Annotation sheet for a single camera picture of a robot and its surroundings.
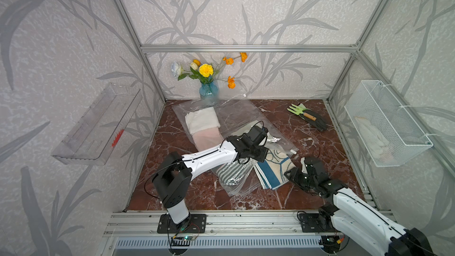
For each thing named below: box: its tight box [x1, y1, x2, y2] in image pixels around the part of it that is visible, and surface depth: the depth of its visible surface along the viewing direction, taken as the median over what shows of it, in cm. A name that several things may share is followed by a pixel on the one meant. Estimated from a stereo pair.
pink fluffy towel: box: [191, 127, 225, 152], surface depth 102 cm
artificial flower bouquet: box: [170, 52, 249, 90], surface depth 95 cm
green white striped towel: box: [216, 157, 256, 185], surface depth 84 cm
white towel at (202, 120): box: [184, 106, 221, 134], surface depth 110 cm
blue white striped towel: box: [253, 149, 296, 190], surface depth 87 cm
